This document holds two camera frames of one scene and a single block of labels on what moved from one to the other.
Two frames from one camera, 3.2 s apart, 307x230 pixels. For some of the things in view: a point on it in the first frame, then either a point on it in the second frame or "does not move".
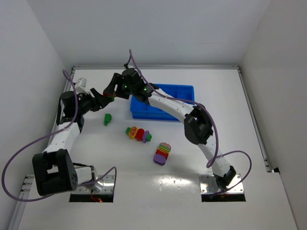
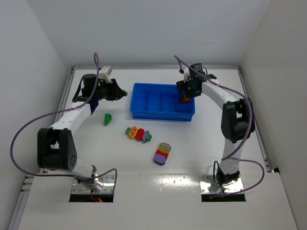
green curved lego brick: [107, 119] does not move
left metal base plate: [104, 185] does not move
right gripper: [117, 86] -> [186, 95]
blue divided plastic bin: [142, 109] does not move
